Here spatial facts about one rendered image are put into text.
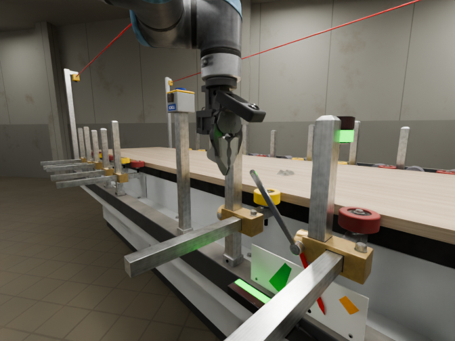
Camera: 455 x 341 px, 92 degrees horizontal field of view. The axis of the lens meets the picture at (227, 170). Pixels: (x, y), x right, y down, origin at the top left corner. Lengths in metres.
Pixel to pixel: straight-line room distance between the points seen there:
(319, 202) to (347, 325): 0.23
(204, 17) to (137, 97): 4.71
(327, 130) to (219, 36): 0.28
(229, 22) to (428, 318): 0.78
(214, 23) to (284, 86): 3.92
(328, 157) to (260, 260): 0.30
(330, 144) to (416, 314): 0.48
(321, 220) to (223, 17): 0.44
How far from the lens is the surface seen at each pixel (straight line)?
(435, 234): 0.60
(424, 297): 0.73
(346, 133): 0.48
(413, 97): 4.93
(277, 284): 0.59
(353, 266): 0.47
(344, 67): 4.62
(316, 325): 0.56
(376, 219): 0.55
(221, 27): 0.52
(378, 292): 0.75
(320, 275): 0.40
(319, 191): 0.46
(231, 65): 0.50
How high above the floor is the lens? 1.08
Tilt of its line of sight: 10 degrees down
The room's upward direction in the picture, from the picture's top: straight up
